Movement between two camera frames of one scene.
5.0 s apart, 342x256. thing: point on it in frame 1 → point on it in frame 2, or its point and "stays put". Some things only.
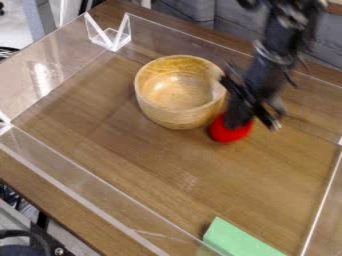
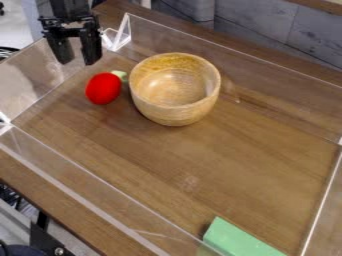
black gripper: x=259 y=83 → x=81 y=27
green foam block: x=228 y=238 stays put
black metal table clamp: x=48 y=243 stays put
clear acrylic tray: x=106 y=104 stays put
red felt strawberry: x=225 y=134 → x=102 y=86
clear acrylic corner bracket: x=108 y=38 stays put
